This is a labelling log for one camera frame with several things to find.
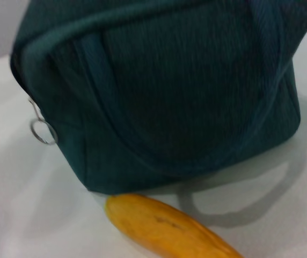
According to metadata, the dark teal lunch bag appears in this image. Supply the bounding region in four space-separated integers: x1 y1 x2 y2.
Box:
10 0 303 195

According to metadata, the yellow banana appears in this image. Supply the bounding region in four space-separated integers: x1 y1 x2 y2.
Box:
104 195 247 258

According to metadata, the metal zipper pull ring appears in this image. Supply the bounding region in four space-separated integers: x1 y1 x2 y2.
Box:
27 98 59 146

